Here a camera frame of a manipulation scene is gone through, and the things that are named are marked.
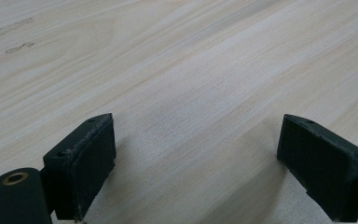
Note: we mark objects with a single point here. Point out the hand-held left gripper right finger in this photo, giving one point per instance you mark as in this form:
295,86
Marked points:
320,165

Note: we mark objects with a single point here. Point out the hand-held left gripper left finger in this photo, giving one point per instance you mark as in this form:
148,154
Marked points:
80,168

